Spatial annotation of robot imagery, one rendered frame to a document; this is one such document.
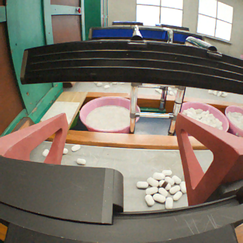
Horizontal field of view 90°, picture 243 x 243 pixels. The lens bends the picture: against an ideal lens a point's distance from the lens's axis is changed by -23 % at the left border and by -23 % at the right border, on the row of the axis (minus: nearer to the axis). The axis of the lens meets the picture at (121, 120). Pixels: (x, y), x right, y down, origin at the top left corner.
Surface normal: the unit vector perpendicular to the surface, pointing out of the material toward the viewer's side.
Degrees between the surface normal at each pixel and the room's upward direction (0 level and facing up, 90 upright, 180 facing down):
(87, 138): 0
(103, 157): 0
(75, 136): 0
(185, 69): 58
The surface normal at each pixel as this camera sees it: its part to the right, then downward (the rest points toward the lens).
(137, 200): 0.00, -0.80
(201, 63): -0.07, 0.08
